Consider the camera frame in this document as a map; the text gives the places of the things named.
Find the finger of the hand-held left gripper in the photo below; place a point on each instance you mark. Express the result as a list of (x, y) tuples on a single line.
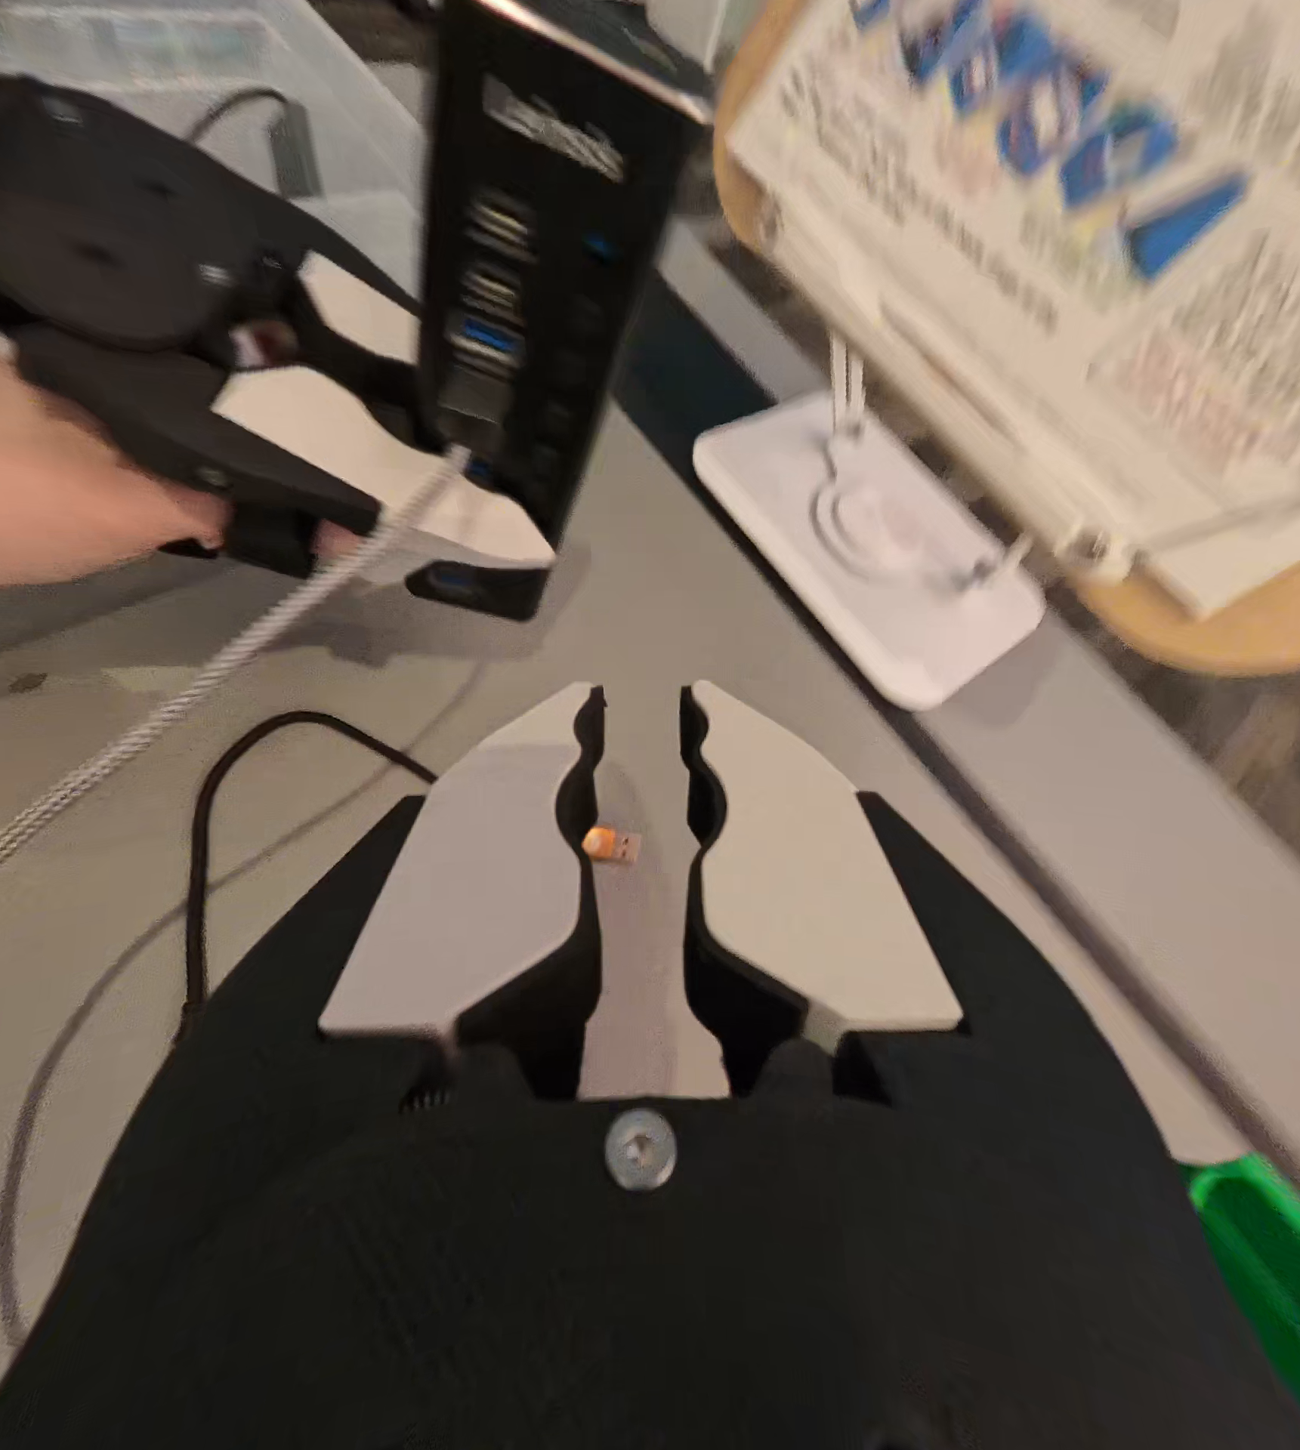
[(356, 454), (362, 318)]

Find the black usb hub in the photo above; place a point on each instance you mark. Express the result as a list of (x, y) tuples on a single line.
[(560, 283)]

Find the printed instruction sheet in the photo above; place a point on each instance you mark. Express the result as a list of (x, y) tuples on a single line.
[(1115, 227)]

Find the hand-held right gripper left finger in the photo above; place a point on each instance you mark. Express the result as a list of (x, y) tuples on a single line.
[(470, 895)]

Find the clear plastic storage bin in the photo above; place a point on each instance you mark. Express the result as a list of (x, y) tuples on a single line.
[(208, 46)]

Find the white stand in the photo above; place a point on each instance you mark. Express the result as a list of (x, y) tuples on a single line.
[(888, 578)]

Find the green plastic object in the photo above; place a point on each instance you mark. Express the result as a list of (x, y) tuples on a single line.
[(1296, 1280)]

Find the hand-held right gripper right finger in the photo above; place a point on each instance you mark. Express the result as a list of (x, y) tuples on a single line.
[(810, 895)]

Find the person's left hand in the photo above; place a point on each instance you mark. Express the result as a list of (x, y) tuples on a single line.
[(27, 487)]

